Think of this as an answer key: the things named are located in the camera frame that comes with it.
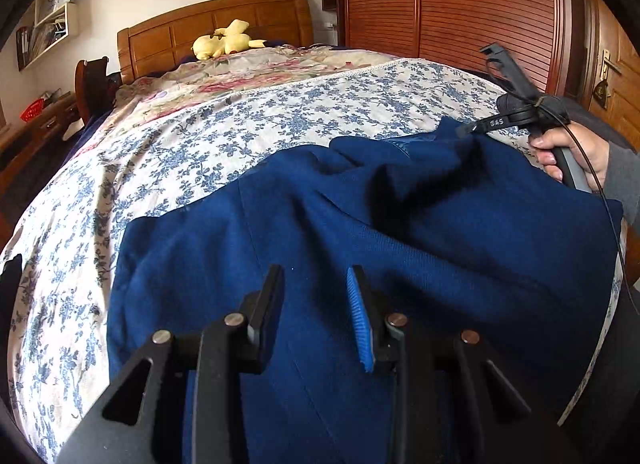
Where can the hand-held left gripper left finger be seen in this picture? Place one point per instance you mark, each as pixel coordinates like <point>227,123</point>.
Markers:
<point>265,311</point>

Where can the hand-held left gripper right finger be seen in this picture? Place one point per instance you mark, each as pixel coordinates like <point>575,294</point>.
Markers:
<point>361,319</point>

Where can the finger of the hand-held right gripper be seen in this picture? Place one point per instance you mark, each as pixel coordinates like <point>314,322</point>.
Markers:
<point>469,129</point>

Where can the blue suit jacket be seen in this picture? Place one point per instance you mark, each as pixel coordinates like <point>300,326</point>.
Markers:
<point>375,224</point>

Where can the person's right forearm grey sleeve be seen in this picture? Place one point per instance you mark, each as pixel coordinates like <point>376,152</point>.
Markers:
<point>624,178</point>

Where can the person's right hand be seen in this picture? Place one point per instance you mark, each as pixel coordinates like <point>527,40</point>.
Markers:
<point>590,148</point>

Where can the wooden door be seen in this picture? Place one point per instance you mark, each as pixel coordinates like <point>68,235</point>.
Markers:
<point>620,93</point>

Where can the wooden slatted wardrobe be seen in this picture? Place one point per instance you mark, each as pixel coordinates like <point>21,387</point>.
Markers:
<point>475,3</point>

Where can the bed with floral sheet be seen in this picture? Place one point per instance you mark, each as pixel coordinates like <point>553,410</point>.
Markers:
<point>175,158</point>

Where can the pink floral quilt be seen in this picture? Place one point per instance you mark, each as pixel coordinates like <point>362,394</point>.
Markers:
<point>240,71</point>

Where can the black cloth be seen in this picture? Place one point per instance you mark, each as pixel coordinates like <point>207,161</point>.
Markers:
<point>9,304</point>

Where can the person's dark clothing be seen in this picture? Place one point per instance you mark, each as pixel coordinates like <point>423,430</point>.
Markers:
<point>620,354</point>

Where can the yellow plush toy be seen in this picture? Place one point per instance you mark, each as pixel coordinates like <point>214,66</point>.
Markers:
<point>220,43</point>

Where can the wooden chair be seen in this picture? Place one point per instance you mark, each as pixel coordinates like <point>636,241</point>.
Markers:
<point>92,88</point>

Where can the wooden desk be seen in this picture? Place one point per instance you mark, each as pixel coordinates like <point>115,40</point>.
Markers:
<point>30,143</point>

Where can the wooden bed headboard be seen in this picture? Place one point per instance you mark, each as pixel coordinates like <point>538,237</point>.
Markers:
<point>175,33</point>

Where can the red basket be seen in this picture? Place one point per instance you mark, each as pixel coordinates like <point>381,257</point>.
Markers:
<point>32,110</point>

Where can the row of books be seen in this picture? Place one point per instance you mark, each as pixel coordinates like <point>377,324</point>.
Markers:
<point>23,46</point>

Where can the white wall shelf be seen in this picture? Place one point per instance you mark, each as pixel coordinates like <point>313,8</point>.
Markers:
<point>50,18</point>

